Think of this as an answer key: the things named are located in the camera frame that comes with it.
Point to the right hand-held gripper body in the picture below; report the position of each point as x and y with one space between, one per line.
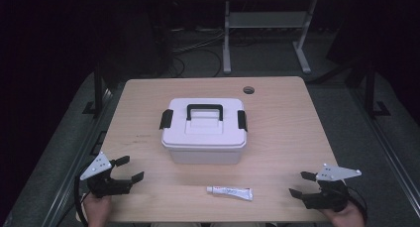
330 197

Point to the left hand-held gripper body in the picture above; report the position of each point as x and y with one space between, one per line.
105 185

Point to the white ointment tube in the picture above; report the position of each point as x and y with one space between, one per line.
231 192

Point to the white plastic storage box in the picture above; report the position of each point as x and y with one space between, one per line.
204 156

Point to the person's left hand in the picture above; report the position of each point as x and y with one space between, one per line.
97 210

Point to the person's right hand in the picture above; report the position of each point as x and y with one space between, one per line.
346 218

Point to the aluminium floor rail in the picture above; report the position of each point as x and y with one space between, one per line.
389 154
71 174

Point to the black metal post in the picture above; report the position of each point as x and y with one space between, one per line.
97 88
370 91

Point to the grey metal desk frame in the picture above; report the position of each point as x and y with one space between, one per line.
264 19

